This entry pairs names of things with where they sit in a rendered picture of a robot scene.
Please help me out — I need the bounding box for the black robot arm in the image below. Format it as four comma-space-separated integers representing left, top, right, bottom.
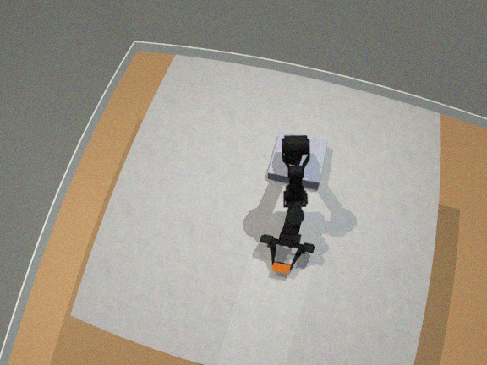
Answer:
279, 135, 309, 248

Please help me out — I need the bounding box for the orange block with black square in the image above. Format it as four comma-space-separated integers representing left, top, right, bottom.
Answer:
271, 262, 291, 274

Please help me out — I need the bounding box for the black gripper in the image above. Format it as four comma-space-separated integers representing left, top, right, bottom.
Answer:
260, 222, 315, 269

